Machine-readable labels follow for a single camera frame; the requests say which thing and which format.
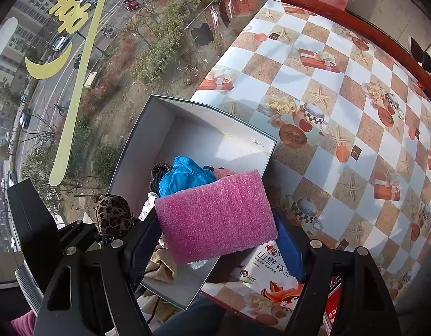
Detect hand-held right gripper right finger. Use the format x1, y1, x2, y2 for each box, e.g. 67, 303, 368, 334
272, 213, 402, 336

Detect leopard print scrunchie scarf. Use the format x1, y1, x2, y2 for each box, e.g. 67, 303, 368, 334
95, 193, 141, 242

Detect checked printed tablecloth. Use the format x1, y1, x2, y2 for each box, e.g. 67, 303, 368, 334
189, 0, 431, 333

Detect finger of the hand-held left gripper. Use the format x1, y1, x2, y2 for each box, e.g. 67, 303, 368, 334
80, 236, 107, 253
58, 220, 99, 242

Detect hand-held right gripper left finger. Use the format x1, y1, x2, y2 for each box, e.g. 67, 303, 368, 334
33, 209, 163, 336

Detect person's dark trousers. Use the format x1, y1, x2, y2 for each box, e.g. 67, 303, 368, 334
152, 292, 289, 336

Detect pink patterned cardboard box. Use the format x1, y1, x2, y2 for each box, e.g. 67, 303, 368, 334
322, 275, 344, 336

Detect tan cloth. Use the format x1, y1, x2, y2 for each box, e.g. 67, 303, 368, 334
143, 243, 177, 283

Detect grey storage box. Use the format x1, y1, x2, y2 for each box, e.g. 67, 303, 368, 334
107, 94, 278, 310

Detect cream polka dot scrunchie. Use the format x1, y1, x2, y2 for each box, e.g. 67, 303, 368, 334
138, 192, 160, 222

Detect person's left forearm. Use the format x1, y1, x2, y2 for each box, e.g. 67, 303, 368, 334
10, 310, 39, 336

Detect white box with red print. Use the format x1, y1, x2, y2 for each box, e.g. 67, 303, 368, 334
236, 240, 309, 333

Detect dark object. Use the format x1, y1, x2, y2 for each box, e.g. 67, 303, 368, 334
409, 37, 431, 78

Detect blue mesh cloth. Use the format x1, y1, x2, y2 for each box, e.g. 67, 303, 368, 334
157, 156, 219, 198

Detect grey ribbed hose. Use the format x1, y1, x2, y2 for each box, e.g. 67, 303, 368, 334
15, 266, 44, 319

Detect large pink foam block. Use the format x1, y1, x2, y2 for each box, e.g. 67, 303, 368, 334
154, 170, 279, 265

